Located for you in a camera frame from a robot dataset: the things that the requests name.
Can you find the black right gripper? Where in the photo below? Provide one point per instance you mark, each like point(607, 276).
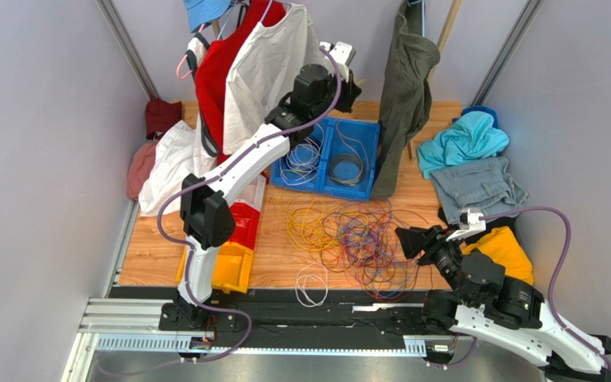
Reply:
point(427, 243)

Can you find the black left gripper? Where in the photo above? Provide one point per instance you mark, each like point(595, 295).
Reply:
point(350, 91)

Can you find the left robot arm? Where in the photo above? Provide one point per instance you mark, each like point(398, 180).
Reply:
point(206, 201)

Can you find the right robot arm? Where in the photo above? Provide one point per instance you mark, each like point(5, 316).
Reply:
point(491, 306)

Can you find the white t-shirt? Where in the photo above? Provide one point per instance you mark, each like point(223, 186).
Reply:
point(264, 70)

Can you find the yellow cloth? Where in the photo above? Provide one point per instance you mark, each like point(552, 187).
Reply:
point(502, 247)

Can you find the blue divided bin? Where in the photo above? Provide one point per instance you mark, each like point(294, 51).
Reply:
point(338, 160)

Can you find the light blue jeans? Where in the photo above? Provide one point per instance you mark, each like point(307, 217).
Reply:
point(484, 184)

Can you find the olive green garment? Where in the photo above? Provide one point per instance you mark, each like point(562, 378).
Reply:
point(406, 99)

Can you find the red t-shirt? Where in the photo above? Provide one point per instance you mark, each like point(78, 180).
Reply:
point(214, 69)

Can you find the teal cloth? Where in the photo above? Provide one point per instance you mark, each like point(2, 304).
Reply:
point(470, 138)

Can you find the white storage bin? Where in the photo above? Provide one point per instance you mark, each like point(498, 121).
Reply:
point(254, 192)

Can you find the blue hat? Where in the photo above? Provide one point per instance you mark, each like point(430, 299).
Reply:
point(203, 12)

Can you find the red storage bin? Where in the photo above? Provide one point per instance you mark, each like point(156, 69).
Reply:
point(247, 220)

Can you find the white cloth on floor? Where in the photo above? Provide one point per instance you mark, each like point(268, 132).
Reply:
point(182, 150)

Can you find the dark blue cloth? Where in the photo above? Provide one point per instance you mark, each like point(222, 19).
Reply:
point(480, 108)

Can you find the maroon cloth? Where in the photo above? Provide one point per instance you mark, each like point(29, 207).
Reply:
point(160, 116)

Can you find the yellow storage bin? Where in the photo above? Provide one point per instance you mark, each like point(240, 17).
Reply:
point(226, 268)

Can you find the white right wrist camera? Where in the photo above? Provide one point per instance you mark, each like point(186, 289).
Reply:
point(471, 223)

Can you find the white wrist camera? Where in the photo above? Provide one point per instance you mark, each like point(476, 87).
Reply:
point(471, 223)
point(343, 53)

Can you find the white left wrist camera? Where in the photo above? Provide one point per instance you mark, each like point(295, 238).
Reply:
point(343, 53)

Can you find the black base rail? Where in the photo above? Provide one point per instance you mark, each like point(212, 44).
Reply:
point(271, 321)

